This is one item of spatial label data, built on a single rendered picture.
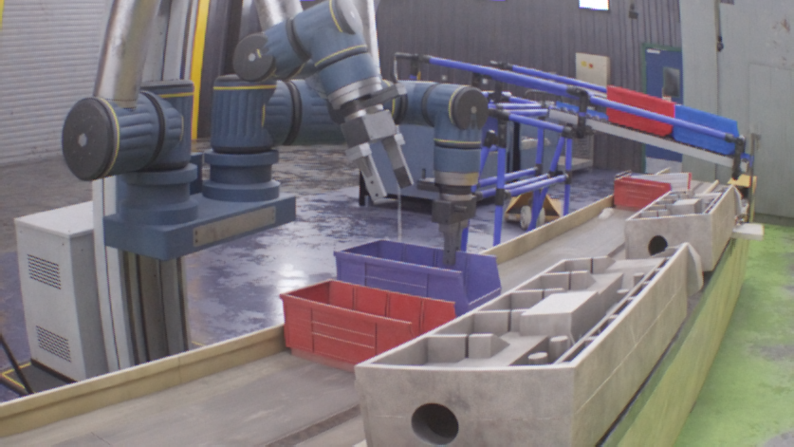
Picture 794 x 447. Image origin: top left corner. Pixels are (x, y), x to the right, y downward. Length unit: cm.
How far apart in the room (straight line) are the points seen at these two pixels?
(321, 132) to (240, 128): 28
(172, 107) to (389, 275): 67
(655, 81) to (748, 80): 410
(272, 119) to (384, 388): 132
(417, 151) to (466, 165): 606
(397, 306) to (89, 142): 81
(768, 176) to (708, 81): 140
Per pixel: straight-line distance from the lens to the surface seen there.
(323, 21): 165
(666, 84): 1277
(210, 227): 217
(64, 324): 252
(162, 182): 204
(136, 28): 184
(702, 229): 261
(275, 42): 169
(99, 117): 180
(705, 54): 906
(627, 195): 411
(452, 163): 194
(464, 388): 119
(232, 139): 241
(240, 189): 240
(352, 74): 163
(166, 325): 269
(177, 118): 205
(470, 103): 193
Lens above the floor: 139
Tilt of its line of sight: 9 degrees down
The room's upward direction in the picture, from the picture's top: 2 degrees clockwise
